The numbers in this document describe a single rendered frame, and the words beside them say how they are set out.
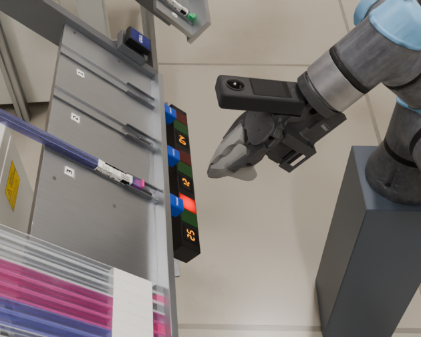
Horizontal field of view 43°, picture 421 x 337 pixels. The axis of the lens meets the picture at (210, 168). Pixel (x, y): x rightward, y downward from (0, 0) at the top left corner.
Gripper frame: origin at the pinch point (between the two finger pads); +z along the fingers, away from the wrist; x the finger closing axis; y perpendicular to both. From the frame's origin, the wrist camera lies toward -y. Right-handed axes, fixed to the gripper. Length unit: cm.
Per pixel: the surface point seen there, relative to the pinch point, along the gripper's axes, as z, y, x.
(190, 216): 10.7, 5.1, 0.0
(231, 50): 42, 70, 141
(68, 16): 8.0, -22.0, 30.0
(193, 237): 10.7, 5.5, -3.9
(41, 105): 95, 11, 111
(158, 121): 8.1, -2.9, 15.8
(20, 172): 46, -11, 28
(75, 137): 9.2, -17.7, 3.4
